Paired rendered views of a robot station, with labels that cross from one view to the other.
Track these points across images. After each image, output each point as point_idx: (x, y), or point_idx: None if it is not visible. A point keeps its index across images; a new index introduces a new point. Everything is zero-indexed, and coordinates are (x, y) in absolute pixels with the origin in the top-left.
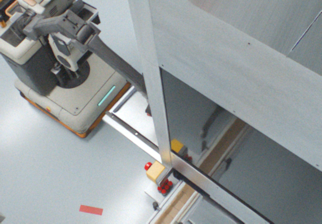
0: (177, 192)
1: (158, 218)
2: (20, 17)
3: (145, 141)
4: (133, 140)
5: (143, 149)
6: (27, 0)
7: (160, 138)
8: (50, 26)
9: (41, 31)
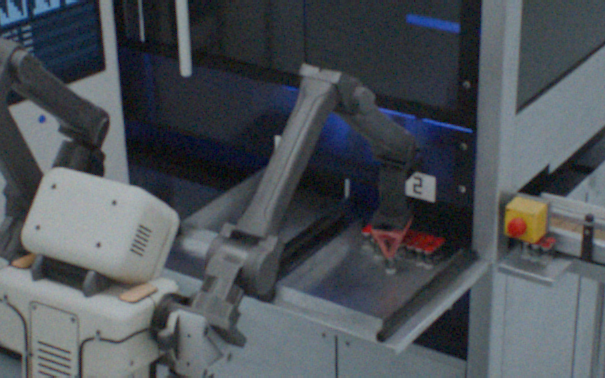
0: (552, 208)
1: None
2: (200, 299)
3: (444, 277)
4: (441, 301)
5: (459, 287)
6: (139, 294)
7: (509, 89)
8: (308, 141)
9: (280, 216)
